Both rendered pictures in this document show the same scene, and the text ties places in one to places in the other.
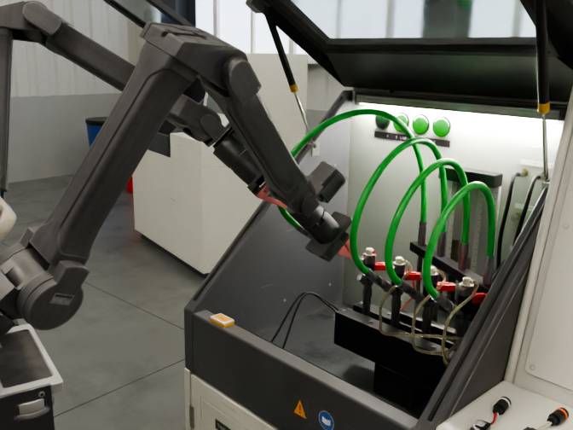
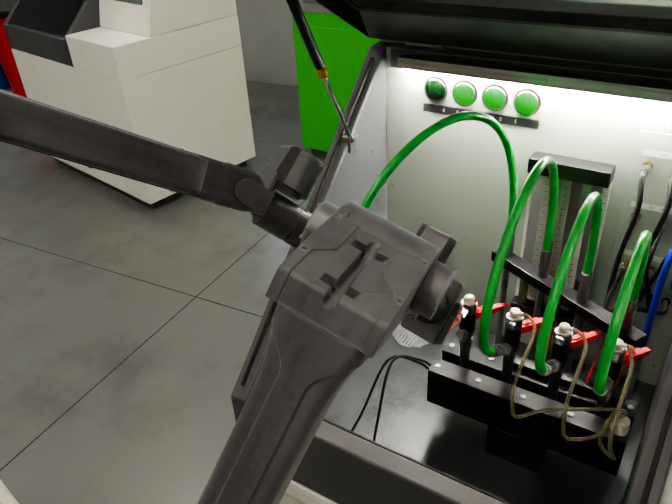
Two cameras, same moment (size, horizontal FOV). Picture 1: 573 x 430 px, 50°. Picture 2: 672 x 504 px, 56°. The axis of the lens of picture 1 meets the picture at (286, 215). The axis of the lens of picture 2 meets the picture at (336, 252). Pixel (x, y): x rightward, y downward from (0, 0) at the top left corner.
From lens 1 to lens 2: 0.59 m
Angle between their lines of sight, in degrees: 21
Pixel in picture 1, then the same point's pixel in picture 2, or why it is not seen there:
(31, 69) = not seen: outside the picture
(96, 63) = (51, 142)
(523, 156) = (648, 146)
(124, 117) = (270, 459)
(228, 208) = (164, 123)
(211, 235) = not seen: hidden behind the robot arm
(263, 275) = not seen: hidden behind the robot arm
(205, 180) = (129, 95)
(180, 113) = (203, 188)
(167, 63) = (351, 362)
